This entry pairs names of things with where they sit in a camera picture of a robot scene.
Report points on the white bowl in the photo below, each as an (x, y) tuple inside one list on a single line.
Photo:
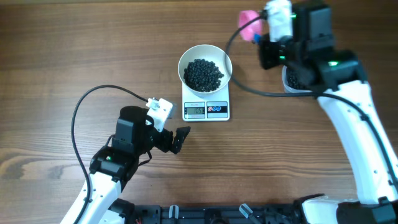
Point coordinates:
[(209, 53)]

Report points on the black beans in bowl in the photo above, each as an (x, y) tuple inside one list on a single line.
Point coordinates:
[(202, 75)]

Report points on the white digital kitchen scale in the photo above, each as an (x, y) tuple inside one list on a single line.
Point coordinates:
[(208, 107)]

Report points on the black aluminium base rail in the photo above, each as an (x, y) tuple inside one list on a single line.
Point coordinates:
[(278, 213)]

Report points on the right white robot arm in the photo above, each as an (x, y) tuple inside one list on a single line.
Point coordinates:
[(301, 38)]

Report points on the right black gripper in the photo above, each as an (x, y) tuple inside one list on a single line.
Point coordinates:
[(264, 61)]

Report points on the black beans in container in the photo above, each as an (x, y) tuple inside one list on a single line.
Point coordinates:
[(293, 81)]

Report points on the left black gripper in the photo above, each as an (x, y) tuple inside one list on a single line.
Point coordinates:
[(165, 144)]

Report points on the clear plastic bean container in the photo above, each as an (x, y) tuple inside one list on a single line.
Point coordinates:
[(288, 89)]

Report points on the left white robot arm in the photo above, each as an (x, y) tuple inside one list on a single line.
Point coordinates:
[(113, 166)]

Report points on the pink scoop blue handle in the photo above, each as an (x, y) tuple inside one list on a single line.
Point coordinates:
[(251, 23)]

